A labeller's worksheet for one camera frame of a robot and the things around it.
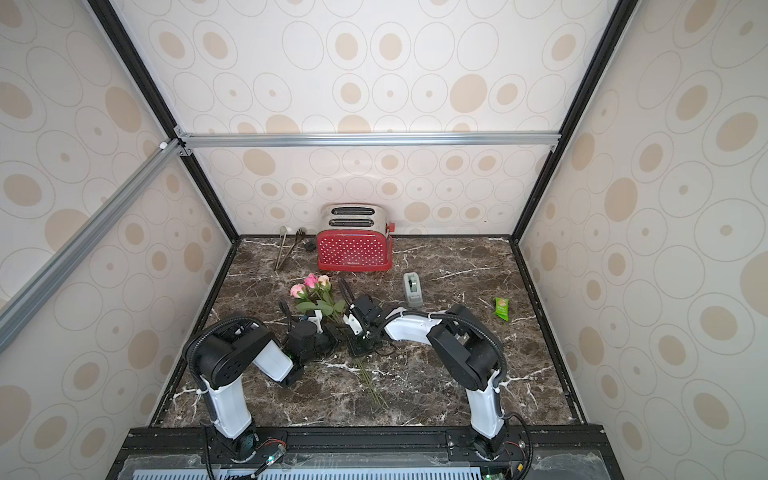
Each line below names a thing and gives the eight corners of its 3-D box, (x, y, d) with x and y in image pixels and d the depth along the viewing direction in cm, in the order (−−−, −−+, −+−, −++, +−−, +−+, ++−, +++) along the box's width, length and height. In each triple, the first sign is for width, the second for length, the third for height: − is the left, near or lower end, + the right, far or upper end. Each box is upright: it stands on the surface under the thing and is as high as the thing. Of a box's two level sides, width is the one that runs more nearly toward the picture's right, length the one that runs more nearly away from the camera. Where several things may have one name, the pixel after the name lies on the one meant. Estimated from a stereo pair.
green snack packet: (494, 319, 99) (496, 316, 97) (493, 300, 104) (495, 296, 102) (510, 321, 98) (512, 318, 97) (508, 302, 103) (509, 298, 102)
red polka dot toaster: (324, 273, 111) (314, 238, 97) (330, 238, 123) (322, 202, 108) (393, 273, 111) (394, 238, 97) (393, 238, 123) (394, 202, 108)
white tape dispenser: (408, 308, 102) (408, 300, 98) (402, 280, 109) (403, 272, 105) (423, 306, 102) (424, 299, 98) (417, 279, 109) (418, 271, 106)
